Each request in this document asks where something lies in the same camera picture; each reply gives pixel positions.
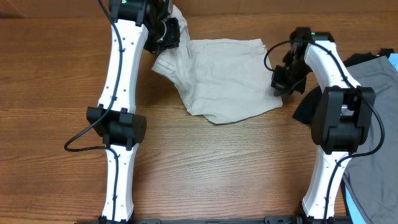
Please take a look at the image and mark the beige shorts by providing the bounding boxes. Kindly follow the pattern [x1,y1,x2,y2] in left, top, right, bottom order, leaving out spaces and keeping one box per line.
[152,6,283,124]

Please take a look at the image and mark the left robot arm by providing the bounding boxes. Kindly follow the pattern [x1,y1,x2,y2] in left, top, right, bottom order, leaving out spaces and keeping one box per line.
[86,0,180,223]

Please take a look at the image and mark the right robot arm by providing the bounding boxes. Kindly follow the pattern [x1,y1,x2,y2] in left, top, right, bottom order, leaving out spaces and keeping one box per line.
[271,27,379,223]

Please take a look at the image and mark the black garment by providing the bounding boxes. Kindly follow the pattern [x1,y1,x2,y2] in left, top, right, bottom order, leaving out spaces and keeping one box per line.
[292,49,395,124]

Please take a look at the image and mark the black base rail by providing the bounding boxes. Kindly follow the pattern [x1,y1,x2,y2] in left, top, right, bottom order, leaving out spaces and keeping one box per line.
[76,215,353,224]

